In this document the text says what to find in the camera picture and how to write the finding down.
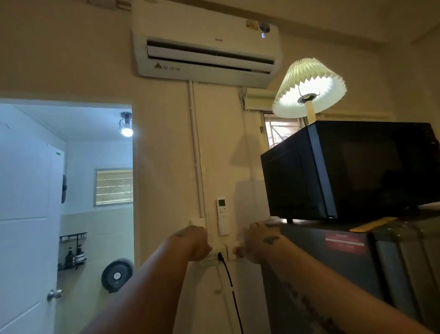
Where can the person's left hand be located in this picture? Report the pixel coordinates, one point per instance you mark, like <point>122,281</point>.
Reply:
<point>196,242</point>

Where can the person's right hand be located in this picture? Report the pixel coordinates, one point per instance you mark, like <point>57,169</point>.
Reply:
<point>257,241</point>

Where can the white remote control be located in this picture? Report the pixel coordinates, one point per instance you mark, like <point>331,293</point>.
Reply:
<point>222,208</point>

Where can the white wall air conditioner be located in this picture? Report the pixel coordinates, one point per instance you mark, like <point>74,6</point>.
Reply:
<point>192,31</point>

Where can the person's right forearm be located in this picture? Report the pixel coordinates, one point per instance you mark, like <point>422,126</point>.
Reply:
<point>316,292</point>

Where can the person's left forearm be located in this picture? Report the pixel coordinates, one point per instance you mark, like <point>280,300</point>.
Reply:
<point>144,292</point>

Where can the black round paper dispenser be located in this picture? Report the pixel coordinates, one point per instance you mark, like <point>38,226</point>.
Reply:
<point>115,275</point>

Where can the grey refrigerator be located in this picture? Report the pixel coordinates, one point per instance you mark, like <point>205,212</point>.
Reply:
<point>343,268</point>

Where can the louvered bathroom window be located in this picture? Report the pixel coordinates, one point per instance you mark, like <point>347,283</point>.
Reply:
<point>115,187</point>

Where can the window with metal grille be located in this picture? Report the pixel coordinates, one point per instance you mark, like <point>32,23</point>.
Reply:
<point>278,132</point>

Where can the yellow flat stick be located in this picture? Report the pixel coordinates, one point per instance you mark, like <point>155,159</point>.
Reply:
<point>373,224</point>

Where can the white label pump bottle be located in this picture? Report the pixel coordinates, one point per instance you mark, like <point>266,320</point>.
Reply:
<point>79,256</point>

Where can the black microwave oven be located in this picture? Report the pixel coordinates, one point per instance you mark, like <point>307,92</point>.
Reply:
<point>361,172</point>

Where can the dark pump bottle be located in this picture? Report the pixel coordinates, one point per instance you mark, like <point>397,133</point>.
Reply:
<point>69,259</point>

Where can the black caged ceiling lamp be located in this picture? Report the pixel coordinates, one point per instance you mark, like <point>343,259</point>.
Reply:
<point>126,127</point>

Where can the cream roller blind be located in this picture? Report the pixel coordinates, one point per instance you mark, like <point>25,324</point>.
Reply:
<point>256,99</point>

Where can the silver door knob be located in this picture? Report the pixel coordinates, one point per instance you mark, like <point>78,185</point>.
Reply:
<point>54,294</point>

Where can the pleated white table lamp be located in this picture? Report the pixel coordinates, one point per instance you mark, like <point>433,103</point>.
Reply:
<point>306,89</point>

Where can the white door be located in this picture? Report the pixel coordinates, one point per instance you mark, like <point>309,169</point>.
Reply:
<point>24,223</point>

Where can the black wall water heater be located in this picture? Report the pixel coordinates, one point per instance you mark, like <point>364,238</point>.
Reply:
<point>64,189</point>

